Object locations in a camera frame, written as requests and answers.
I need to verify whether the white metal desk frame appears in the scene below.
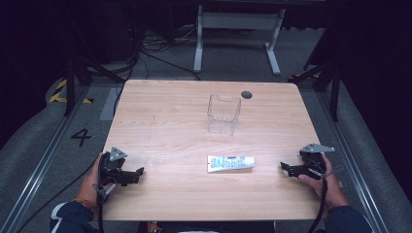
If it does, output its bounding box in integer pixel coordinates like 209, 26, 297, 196
192, 4, 287, 77

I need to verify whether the person's right hand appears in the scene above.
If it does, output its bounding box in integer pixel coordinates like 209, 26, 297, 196
296, 153, 350, 211

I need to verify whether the orange bracelet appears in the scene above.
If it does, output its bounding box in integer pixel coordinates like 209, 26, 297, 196
72, 197, 95, 211

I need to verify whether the grey metal floor rail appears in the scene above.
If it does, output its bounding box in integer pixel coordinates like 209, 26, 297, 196
315, 91, 392, 233
0, 84, 93, 233

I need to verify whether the white and blue toothpaste tube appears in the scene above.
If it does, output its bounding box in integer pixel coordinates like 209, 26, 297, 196
207, 154, 257, 174

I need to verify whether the long black floor cable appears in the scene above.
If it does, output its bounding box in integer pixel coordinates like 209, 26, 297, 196
15, 158, 98, 233

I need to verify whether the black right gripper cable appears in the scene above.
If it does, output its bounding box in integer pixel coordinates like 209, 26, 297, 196
306, 164, 345, 233

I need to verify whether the bundle of black floor cables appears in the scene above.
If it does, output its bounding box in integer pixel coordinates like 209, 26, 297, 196
111, 0, 202, 117

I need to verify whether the black metal stand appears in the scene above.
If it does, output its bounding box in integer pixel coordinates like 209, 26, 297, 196
62, 53, 126, 117
287, 59, 342, 123

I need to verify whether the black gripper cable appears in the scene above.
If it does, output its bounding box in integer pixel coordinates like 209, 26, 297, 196
306, 164, 345, 233
92, 183, 117, 233

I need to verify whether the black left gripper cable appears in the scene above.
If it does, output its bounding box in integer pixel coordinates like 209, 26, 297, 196
92, 183, 117, 233

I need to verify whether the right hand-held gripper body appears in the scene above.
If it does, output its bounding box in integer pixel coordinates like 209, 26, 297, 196
298, 143, 336, 181

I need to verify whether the clear plastic container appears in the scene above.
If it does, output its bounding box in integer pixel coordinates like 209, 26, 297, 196
206, 93, 243, 137

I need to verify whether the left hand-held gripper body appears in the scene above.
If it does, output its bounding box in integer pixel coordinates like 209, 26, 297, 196
97, 146, 131, 195

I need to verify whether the person's left hand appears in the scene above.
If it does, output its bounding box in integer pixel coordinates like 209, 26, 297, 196
76, 152, 105, 211

